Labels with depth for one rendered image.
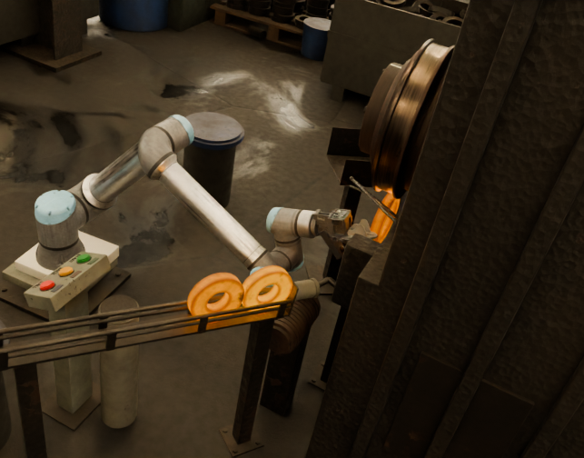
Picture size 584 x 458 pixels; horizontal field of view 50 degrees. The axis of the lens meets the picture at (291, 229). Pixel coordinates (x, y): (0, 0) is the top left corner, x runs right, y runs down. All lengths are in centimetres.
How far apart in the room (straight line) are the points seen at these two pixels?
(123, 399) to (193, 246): 105
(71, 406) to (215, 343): 61
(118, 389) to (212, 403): 40
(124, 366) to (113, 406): 20
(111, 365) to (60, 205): 73
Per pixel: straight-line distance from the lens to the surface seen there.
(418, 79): 175
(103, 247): 275
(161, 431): 233
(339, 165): 266
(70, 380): 224
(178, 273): 289
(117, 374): 212
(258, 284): 174
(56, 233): 257
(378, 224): 203
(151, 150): 210
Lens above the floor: 191
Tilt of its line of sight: 36 degrees down
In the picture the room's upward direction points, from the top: 11 degrees clockwise
